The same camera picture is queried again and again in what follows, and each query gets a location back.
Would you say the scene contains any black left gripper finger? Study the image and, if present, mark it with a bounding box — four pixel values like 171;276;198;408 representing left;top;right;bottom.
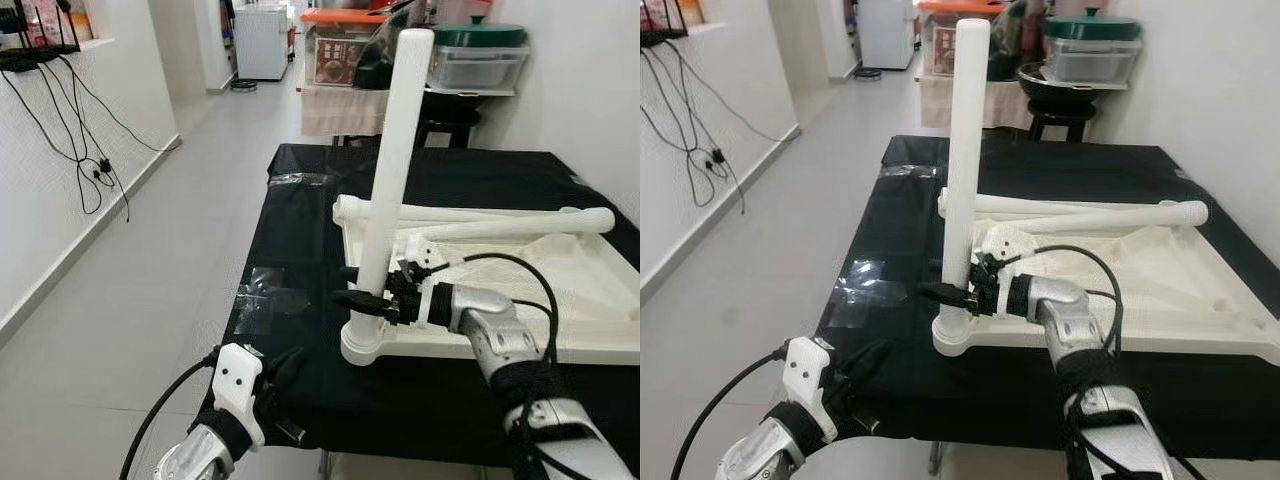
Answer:
835;340;891;383
262;347;306;386
840;346;891;397
266;353;307;401

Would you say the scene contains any white plastic table leg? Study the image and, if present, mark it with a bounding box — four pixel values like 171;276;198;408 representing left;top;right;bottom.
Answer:
400;206;617;244
938;188;1111;219
333;195;566;226
985;200;1210;239
936;18;993;336
343;28;437;346

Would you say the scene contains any crinkled clear plastic sheet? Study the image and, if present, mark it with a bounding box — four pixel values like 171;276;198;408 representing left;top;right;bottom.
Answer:
825;258;909;331
233;265;313;336

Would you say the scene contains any beige cloth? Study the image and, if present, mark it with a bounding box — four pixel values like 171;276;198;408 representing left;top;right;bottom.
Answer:
300;85;393;138
918;73;1031;131

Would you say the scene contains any black stool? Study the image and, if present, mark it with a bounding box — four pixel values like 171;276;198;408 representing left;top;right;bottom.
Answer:
1025;100;1099;143
415;100;484;149

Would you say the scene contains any white plastic table top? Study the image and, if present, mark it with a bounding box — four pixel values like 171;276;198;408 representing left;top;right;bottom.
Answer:
930;192;1280;367
333;195;641;367

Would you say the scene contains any black wok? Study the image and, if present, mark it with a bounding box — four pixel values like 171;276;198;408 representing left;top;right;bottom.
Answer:
1018;62;1103;113
420;86;493;107

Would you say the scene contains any orange-lidded storage box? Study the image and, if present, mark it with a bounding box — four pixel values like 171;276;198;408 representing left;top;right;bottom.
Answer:
300;10;389;89
918;0;963;76

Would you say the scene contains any clear plastic food container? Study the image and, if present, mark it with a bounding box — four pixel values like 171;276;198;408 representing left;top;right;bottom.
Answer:
1043;38;1144;87
430;45;531;94

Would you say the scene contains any white appliance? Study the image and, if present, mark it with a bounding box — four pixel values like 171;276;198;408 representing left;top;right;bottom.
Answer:
233;5;294;81
860;0;919;71

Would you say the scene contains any dark green lid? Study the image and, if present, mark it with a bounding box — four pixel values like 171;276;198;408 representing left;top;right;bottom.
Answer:
432;15;529;49
1043;8;1144;41

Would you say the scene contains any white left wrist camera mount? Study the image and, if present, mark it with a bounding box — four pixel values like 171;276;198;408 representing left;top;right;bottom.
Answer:
782;337;837;443
213;343;267;448

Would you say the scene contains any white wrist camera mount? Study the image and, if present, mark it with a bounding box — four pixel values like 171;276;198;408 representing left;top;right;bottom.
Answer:
213;343;267;448
782;337;837;443
980;225;1036;323
398;233;446;331

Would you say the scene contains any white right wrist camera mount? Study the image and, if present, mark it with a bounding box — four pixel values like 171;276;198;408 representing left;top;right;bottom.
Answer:
398;233;446;331
980;225;1036;323

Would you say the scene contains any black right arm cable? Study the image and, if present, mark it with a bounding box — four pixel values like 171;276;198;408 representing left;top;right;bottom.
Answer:
1030;243;1126;480
440;252;561;480

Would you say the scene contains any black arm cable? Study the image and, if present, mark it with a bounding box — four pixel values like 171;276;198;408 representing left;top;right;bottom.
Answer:
670;343;793;480
120;348;221;480
440;252;561;480
1030;243;1126;480

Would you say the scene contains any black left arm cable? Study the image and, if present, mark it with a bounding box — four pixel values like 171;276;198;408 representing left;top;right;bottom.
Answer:
670;343;793;480
120;348;221;480

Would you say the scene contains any thin black wall cable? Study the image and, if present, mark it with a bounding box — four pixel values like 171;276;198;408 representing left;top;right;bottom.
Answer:
0;65;131;223
640;45;747;213
678;42;798;143
58;55;183;154

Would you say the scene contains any black wire rack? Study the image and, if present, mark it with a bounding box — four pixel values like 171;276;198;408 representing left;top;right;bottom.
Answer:
640;0;691;49
0;0;83;73

